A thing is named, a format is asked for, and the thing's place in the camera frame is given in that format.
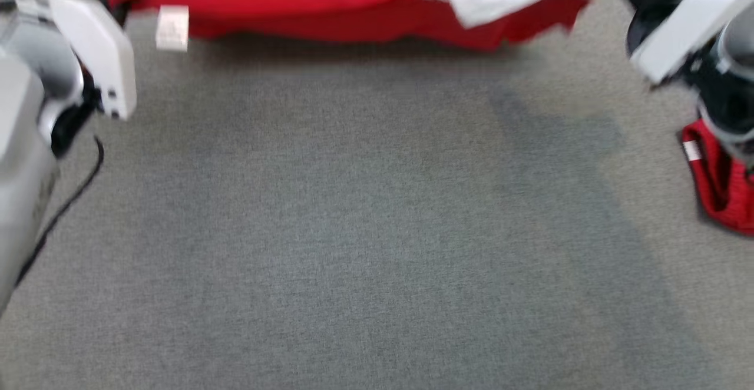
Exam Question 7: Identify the red shorts with white stripe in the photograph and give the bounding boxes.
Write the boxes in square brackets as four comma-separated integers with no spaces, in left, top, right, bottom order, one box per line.
[680,119,754,236]

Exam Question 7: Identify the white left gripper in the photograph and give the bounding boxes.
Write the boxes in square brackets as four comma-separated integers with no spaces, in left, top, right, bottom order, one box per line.
[15,0,137,121]

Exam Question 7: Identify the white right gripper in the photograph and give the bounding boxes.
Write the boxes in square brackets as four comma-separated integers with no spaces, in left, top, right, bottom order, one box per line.
[607,0,754,87]

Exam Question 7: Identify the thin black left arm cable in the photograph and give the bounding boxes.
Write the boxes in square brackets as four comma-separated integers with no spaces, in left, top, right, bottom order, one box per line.
[15,135,105,287]

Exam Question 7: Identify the red and white jersey shirt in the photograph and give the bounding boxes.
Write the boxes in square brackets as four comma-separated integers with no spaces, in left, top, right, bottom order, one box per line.
[108,0,604,54]

